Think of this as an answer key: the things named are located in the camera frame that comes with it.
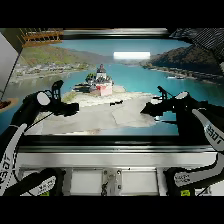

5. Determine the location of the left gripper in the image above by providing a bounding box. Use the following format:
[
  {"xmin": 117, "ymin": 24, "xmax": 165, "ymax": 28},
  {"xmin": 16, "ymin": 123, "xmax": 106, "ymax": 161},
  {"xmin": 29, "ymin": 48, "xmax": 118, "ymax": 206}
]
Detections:
[{"xmin": 51, "ymin": 101, "xmax": 72, "ymax": 118}]

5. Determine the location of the black cable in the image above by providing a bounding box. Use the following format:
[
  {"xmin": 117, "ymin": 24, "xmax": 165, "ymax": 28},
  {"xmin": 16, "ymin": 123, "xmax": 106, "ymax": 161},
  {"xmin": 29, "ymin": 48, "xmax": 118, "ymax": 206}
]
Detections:
[{"xmin": 100, "ymin": 178, "xmax": 111, "ymax": 197}]

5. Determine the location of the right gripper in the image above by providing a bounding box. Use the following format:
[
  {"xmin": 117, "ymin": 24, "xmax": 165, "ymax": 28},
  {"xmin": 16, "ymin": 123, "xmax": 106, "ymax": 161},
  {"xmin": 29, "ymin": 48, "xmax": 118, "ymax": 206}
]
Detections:
[{"xmin": 152, "ymin": 99, "xmax": 176, "ymax": 118}]

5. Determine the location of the striped garment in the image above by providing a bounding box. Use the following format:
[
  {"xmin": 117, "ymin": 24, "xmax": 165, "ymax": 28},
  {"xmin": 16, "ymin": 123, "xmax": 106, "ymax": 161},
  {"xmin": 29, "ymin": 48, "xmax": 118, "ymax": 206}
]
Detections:
[{"xmin": 169, "ymin": 28, "xmax": 224, "ymax": 63}]

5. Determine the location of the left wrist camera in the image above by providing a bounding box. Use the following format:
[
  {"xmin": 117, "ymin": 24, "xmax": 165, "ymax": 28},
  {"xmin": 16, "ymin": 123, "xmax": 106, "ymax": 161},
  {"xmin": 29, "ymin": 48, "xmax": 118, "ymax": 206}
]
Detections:
[{"xmin": 50, "ymin": 79, "xmax": 65, "ymax": 102}]

